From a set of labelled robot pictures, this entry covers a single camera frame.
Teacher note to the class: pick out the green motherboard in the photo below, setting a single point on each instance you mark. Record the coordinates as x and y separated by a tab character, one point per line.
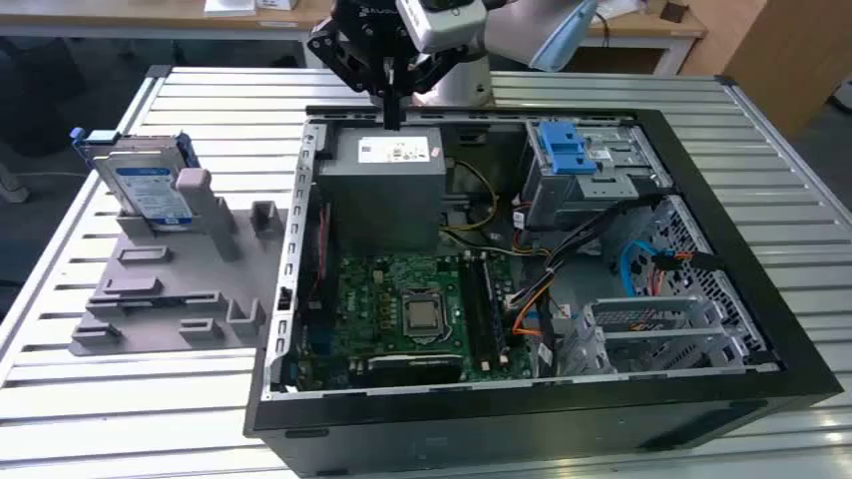
372	299

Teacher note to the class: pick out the grey power supply unit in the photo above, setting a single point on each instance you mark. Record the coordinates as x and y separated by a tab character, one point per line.
379	209

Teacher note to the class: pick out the dark brown small box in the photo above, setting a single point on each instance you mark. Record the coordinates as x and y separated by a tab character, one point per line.
675	12

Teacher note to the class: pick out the blue drive latch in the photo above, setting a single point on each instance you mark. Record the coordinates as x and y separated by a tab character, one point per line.
565	149

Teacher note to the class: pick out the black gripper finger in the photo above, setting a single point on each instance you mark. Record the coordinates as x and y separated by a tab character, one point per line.
432	70
345	65

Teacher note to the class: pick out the black RAM slot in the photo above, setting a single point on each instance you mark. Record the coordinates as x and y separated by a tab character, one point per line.
472	309

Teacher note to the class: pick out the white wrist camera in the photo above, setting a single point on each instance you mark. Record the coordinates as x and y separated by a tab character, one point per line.
445	30

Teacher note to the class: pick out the white labelled box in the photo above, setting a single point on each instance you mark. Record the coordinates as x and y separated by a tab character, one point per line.
276	4

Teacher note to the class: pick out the wooden desk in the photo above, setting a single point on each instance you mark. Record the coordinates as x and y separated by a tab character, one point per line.
200	20

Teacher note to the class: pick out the hard disk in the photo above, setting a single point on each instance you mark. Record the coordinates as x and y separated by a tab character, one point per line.
149	194

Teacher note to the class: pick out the wooden cabinet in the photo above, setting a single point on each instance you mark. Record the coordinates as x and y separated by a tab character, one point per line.
785	60

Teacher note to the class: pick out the silver CPU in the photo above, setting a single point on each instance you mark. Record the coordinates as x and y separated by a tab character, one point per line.
421	317

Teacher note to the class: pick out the black PC case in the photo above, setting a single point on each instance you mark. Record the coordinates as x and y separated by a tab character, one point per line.
465	429

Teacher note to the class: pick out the CPU socket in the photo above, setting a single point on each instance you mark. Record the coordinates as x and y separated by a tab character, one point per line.
423	291

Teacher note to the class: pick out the black graphics card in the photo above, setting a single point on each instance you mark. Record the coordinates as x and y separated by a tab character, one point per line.
412	366

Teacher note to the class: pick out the grey parts rack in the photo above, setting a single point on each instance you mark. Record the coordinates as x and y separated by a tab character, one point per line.
173	279

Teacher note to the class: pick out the RAM stick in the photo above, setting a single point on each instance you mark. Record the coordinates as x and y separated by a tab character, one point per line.
496	319

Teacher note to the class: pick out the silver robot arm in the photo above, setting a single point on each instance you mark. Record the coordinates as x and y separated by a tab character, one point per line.
465	85

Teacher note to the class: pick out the grey metal drive cage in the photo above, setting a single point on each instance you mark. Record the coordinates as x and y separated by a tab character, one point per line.
552	199

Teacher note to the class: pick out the grey metal desk foot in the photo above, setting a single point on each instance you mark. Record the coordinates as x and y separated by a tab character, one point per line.
13	184

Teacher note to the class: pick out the clear plastic bag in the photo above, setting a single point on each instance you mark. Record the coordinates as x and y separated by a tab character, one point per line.
625	6

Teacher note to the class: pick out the metal disk bay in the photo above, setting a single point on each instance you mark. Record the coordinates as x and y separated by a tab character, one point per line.
665	335

